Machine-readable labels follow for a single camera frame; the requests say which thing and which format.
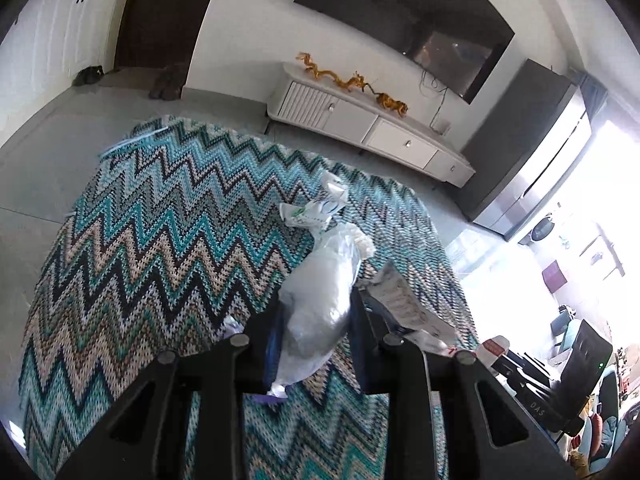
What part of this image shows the golden dragon figurine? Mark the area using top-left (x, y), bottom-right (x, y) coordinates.
top-left (296, 52), bottom-right (373, 92)

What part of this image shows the washing machine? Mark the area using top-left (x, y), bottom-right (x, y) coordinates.
top-left (518, 214), bottom-right (555, 245)

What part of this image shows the white tissue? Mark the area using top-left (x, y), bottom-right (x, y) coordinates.
top-left (349, 224), bottom-right (376, 260)

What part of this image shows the dark brown entrance door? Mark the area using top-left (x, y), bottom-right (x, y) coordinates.
top-left (115, 0), bottom-right (210, 68)

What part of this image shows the white green-print plastic bag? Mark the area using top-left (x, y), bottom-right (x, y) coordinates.
top-left (279, 171), bottom-right (348, 233)

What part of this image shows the purple plastic bag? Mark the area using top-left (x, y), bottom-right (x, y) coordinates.
top-left (252, 384), bottom-right (288, 404)

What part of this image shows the white TV cabinet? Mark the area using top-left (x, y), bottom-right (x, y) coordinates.
top-left (267, 63), bottom-right (475, 188)

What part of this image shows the white wall charger device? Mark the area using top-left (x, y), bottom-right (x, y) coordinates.
top-left (432, 118), bottom-right (451, 136)

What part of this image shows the golden tiger figurine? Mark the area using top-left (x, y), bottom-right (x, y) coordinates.
top-left (375, 92), bottom-right (408, 117)

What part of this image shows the white lower shoe cabinet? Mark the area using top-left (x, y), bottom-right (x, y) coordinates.
top-left (1, 0), bottom-right (110, 142)

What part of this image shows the large black wall television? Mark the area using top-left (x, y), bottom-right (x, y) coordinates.
top-left (295, 0), bottom-right (514, 103)

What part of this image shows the black shoes pair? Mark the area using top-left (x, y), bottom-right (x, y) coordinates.
top-left (73, 65), bottom-right (104, 87)

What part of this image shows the grey double-door refrigerator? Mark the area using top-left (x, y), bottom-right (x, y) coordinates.
top-left (454, 60), bottom-right (591, 240)

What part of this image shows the teal zigzag rug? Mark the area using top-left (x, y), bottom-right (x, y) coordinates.
top-left (18, 116), bottom-right (477, 479)

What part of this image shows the brown boots pair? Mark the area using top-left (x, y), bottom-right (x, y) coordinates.
top-left (149, 62), bottom-right (189, 101)

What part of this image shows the silver foil bag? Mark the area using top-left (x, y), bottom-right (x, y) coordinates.
top-left (273, 223), bottom-right (362, 388)

